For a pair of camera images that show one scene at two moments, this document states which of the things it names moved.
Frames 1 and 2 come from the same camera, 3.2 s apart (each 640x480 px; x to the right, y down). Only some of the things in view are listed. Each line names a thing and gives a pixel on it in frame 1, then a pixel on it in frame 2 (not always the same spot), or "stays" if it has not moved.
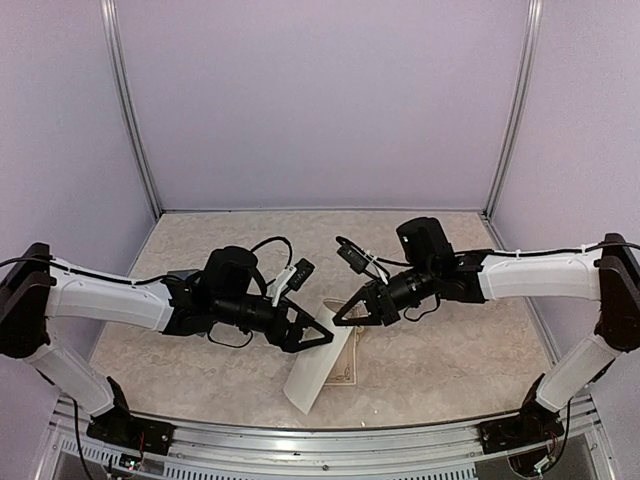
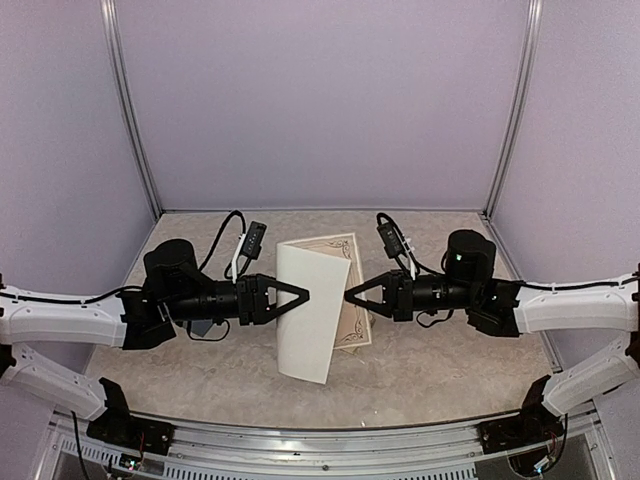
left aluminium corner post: (117, 68) stays
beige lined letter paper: (331, 363) → (326, 267)
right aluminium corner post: (521, 105) stays
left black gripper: (290, 342) → (253, 306)
